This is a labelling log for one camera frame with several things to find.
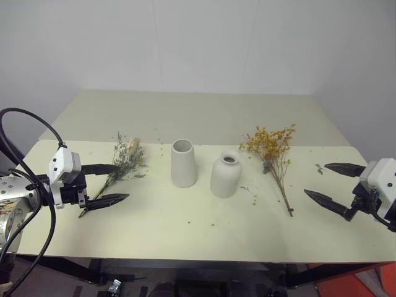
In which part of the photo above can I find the white conical ceramic vase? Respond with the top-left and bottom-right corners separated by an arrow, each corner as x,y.
170,139 -> 199,189

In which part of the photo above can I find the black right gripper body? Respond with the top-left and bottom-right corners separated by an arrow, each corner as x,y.
350,182 -> 382,218

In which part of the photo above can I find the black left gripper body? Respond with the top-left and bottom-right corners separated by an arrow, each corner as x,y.
59,166 -> 90,212

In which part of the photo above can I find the white bottle-shaped ceramic vase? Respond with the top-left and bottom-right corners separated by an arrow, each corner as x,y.
209,150 -> 243,199

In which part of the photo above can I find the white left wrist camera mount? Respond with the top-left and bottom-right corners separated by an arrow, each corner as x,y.
48,147 -> 83,209

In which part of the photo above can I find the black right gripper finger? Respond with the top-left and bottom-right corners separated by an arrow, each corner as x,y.
303,189 -> 357,223
322,162 -> 368,178

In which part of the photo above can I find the black table frame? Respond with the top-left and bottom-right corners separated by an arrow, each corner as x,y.
18,254 -> 391,290

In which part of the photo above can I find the green and beige dried bouquet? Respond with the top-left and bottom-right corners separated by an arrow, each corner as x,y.
78,131 -> 148,219

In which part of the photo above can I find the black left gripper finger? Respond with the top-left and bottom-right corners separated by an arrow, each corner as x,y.
84,193 -> 131,213
80,163 -> 120,177

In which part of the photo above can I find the yellow dried flower bouquet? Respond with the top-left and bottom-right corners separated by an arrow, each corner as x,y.
238,123 -> 297,218

